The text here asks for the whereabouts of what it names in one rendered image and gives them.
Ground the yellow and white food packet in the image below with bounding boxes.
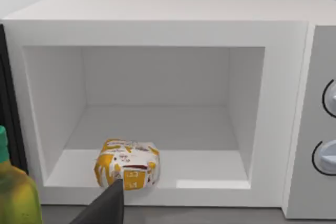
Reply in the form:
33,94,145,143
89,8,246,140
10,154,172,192
94,138,161,191

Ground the black microwave door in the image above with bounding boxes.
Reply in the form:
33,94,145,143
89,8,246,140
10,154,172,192
0,23,29,175

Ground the yellow bottle with green cap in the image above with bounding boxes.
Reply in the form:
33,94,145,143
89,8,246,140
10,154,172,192
0,125,43,224

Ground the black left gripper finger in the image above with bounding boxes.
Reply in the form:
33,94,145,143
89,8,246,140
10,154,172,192
68,178,124,224

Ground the white microwave oven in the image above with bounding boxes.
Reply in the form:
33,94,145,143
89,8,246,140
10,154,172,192
0,0,336,220

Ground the pale microwave knob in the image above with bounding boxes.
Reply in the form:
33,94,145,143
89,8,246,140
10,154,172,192
311,140,336,176
322,79,336,119

